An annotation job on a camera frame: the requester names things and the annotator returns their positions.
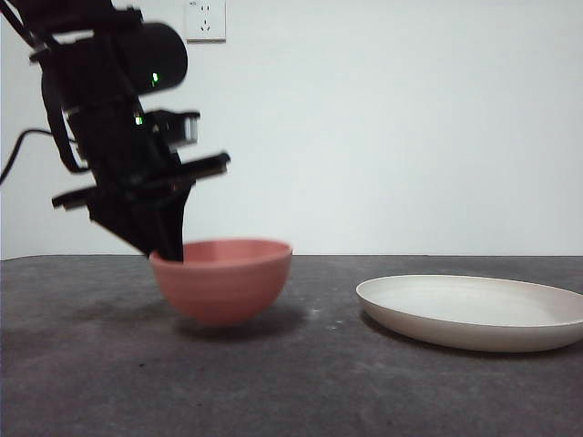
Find black cable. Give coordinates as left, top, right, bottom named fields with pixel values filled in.
left=0, top=129, right=61, bottom=186

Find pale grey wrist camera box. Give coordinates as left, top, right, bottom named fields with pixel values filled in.
left=149, top=108, right=201, bottom=149

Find white wall socket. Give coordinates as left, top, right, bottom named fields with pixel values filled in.
left=184, top=0, right=227, bottom=45

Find red ribbed bowl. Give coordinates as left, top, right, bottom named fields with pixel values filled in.
left=148, top=239, right=293, bottom=327

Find white shallow plate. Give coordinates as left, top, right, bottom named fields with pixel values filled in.
left=355, top=274, right=583, bottom=354

